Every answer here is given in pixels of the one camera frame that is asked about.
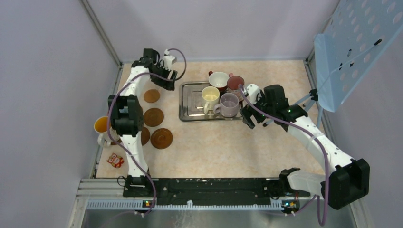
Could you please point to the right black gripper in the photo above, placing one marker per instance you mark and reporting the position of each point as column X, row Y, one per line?
column 247, row 111

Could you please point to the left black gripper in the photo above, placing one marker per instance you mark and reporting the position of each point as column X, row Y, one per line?
column 166, row 83

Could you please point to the lilac ribbed mug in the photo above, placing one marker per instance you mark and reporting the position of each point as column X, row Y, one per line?
column 228, row 105

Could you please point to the light brown coaster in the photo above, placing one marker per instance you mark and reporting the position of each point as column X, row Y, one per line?
column 152, row 96

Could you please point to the pink ghost mug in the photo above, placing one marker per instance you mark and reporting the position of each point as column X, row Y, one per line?
column 233, row 85

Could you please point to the cream white mug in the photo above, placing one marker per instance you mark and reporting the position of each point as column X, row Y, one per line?
column 210, row 97

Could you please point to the red white-inside mug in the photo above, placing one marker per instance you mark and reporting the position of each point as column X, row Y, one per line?
column 218, row 80

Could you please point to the silver metal tray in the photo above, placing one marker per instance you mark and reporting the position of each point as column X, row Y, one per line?
column 190, row 104

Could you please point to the white floral family mug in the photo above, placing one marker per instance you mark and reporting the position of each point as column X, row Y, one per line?
column 104, row 140

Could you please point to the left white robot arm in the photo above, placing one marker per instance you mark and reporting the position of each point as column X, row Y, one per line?
column 125, row 113

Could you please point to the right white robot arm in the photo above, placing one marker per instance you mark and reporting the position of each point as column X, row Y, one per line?
column 345, row 179

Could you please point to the blue perforated stand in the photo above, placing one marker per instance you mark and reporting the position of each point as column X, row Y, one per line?
column 352, row 39

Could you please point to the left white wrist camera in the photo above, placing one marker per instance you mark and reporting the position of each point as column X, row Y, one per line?
column 168, row 60

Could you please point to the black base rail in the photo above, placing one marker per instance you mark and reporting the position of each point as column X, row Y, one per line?
column 210, row 191

